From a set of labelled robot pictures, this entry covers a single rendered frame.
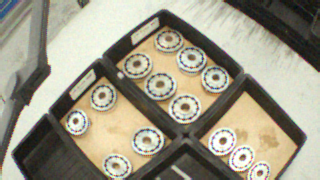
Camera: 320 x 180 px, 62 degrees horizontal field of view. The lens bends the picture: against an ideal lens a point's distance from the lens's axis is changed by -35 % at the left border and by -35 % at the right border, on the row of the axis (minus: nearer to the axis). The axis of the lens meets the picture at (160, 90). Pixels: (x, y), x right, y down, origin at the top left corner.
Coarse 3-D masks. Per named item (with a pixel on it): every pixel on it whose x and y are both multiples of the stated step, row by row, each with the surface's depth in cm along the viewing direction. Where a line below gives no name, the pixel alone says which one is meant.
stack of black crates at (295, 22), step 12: (276, 0) 208; (288, 0) 198; (264, 12) 197; (276, 12) 203; (288, 12) 203; (300, 12) 197; (264, 24) 208; (276, 24) 197; (288, 24) 184; (300, 24) 197; (312, 24) 184; (276, 36) 206; (288, 36) 193; (300, 36) 182; (300, 48) 192
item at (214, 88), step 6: (210, 66) 130; (216, 66) 129; (204, 72) 129; (210, 72) 128; (222, 72) 128; (204, 78) 128; (228, 78) 127; (204, 84) 127; (210, 84) 126; (216, 84) 126; (222, 84) 126; (210, 90) 125; (216, 90) 125; (222, 90) 125
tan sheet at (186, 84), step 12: (144, 48) 139; (156, 60) 136; (168, 60) 136; (192, 60) 135; (180, 72) 133; (180, 84) 131; (192, 84) 131; (204, 96) 128; (168, 108) 128; (204, 108) 126
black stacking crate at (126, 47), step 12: (168, 24) 141; (180, 24) 133; (192, 36) 133; (120, 48) 132; (132, 48) 138; (204, 48) 133; (120, 60) 137; (216, 60) 132; (228, 60) 123; (228, 72) 130
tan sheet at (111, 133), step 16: (112, 112) 128; (128, 112) 128; (96, 128) 126; (112, 128) 126; (128, 128) 125; (80, 144) 123; (96, 144) 123; (112, 144) 123; (128, 144) 123; (96, 160) 120; (144, 160) 119
